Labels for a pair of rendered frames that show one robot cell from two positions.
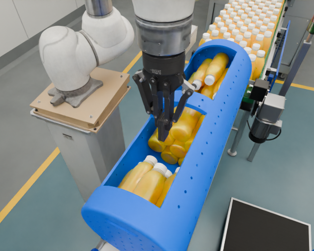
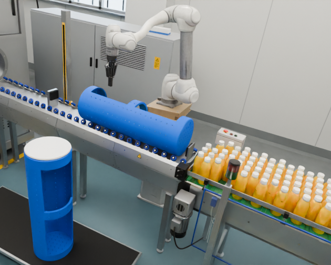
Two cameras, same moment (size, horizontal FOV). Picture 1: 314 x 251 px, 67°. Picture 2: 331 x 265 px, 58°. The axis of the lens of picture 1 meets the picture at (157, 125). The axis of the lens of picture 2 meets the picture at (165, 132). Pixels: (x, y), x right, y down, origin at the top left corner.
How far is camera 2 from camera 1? 235 cm
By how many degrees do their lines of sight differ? 69
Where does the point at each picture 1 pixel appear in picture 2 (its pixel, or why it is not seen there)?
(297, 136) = not seen: outside the picture
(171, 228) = (85, 95)
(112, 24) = (178, 82)
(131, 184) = not seen: hidden behind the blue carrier
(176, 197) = (93, 95)
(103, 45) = (174, 89)
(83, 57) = (168, 87)
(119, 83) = (172, 111)
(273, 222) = not seen: outside the picture
